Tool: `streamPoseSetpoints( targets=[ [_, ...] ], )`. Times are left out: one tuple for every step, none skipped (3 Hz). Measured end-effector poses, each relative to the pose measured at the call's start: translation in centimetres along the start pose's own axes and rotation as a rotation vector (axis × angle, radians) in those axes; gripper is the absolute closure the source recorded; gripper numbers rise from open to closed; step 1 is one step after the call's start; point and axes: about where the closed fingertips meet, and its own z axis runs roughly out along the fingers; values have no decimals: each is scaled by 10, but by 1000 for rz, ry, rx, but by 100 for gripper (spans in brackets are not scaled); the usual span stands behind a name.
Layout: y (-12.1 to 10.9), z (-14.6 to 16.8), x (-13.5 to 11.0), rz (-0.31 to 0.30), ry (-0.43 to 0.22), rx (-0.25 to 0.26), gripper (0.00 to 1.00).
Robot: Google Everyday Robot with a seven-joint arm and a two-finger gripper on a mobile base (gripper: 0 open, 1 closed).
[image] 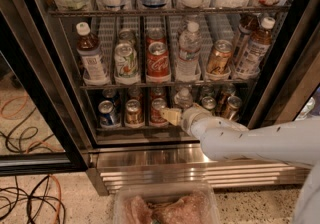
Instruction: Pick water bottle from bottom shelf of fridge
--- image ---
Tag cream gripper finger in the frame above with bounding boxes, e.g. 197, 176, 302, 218
160, 108, 182, 126

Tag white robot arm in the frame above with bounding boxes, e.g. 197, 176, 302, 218
160, 105, 320, 224

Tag red can bottom shelf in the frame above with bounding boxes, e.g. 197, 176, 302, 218
150, 98, 167, 126

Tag silver can bottom shelf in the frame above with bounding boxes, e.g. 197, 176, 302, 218
201, 96, 216, 111

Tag blue can bottom shelf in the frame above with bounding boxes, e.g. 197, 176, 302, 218
98, 100, 120, 128

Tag gold can middle shelf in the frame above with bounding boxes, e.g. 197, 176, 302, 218
206, 39, 232, 75

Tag water bottle middle shelf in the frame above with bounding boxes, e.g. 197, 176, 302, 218
176, 21, 202, 82

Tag tea bottle middle left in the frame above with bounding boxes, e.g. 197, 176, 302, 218
76, 22, 109, 85

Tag tea bottle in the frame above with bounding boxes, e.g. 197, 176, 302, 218
235, 17, 275, 74
232, 13, 259, 61
76, 22, 109, 85

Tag stainless steel fridge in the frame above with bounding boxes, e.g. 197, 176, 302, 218
0, 0, 319, 195

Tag rear tea bottle middle right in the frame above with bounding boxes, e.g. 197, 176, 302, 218
232, 13, 259, 61

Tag gold can bottom left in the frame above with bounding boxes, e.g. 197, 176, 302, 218
125, 99, 144, 125

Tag gold can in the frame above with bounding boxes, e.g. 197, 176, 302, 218
221, 96, 242, 121
125, 99, 144, 125

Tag red cola can middle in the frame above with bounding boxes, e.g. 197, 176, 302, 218
147, 41, 169, 77

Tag gold can bottom right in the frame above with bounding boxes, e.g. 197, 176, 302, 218
221, 96, 242, 121

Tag white green can middle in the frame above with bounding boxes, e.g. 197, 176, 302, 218
114, 43, 138, 78

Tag clear plastic container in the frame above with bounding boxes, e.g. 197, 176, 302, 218
113, 182, 220, 224

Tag orange cable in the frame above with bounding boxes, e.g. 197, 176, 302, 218
48, 173, 63, 224

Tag black cables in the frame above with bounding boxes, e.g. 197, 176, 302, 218
0, 174, 67, 224

